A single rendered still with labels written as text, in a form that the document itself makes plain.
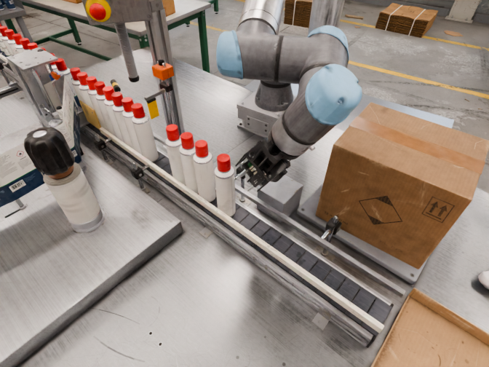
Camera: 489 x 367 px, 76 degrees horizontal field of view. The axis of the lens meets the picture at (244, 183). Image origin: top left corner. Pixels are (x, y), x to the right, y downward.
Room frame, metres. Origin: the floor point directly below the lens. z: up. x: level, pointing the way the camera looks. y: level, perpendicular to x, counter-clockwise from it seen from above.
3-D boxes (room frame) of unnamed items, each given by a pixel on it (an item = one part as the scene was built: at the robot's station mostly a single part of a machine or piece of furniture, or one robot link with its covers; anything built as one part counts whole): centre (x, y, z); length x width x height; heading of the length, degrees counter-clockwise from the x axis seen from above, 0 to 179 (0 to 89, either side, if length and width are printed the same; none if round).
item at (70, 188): (0.55, 0.44, 1.03); 0.09 x 0.09 x 0.30
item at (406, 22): (4.67, -2.24, 0.11); 0.65 x 0.54 x 0.22; 54
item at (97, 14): (0.87, 0.37, 1.33); 0.04 x 0.03 x 0.04; 104
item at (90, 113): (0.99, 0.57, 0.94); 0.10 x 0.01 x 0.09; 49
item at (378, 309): (0.81, 0.31, 0.86); 1.65 x 0.08 x 0.04; 49
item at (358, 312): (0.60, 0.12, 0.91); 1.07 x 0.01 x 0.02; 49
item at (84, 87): (1.02, 0.56, 0.98); 0.05 x 0.05 x 0.20
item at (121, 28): (1.00, 0.37, 1.18); 0.04 x 0.04 x 0.21
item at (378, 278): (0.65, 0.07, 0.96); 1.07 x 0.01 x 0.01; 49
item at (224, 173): (0.58, 0.05, 0.98); 0.05 x 0.05 x 0.20
